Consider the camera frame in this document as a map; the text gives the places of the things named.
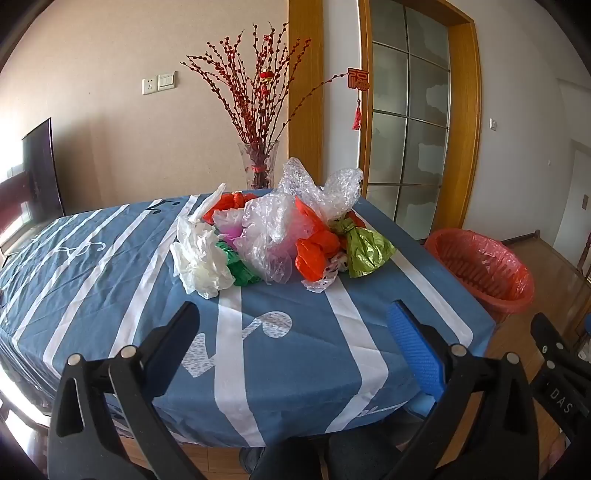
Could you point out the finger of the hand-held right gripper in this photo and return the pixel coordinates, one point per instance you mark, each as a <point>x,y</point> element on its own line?
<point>587,324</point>
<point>551,337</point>

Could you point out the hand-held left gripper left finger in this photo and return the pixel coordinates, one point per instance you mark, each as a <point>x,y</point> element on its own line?
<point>183,330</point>

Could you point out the green plastic bag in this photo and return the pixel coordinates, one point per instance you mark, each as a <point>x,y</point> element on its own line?
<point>240,270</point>

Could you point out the pink plastic bag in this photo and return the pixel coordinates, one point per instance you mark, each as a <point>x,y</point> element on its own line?
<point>228,229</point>

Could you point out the white wall socket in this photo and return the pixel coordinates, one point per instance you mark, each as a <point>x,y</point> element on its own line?
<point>149,86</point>

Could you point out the red tasselled hanging ornament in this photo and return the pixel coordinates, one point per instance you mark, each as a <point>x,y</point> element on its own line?
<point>359,79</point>

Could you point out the glass vase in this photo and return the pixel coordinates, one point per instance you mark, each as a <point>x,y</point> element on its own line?
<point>258,166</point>

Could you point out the white double wall switch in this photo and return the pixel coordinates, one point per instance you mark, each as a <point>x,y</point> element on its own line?
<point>166,81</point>

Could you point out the red berry branches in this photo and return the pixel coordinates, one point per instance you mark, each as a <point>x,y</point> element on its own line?
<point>251,115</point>

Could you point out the dark red wooden chair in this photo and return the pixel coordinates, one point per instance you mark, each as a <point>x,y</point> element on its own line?
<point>14,184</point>

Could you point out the blue white striped tablecloth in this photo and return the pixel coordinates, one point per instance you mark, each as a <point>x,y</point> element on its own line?
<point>115,277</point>

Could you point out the orange-red plastic bag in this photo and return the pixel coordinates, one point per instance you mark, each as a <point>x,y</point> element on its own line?
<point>318,251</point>

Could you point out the clear bubble wrap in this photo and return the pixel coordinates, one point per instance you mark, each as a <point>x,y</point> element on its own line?
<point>337,194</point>

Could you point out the red plastic waste basket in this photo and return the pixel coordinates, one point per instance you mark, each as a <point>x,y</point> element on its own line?
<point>489,295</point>

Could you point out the person's dark trousers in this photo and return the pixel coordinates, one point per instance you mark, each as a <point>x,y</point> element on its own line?
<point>295,461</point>

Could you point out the small red lantern ornament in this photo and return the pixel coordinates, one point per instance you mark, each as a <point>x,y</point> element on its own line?
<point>266,76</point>

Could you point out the white room door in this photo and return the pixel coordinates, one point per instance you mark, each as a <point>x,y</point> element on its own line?
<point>575,138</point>

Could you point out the wooden wall trim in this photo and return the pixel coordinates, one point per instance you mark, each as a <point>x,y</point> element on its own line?
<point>305,92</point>

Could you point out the frosted glass sliding door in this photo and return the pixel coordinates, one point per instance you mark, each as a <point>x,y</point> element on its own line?
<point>411,115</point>

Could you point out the white plastic bag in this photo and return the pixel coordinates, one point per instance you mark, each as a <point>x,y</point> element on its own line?
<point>203,263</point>

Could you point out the red plastic bag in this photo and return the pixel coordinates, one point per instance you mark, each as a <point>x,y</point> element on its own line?
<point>231,203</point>

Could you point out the green gold foil bag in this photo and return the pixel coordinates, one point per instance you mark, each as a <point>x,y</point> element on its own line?
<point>367,251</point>

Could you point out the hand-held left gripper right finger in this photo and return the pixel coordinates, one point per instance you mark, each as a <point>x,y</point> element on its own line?
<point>415,346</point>

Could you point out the wooden door frame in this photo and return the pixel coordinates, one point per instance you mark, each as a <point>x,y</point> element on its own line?
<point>466,115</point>

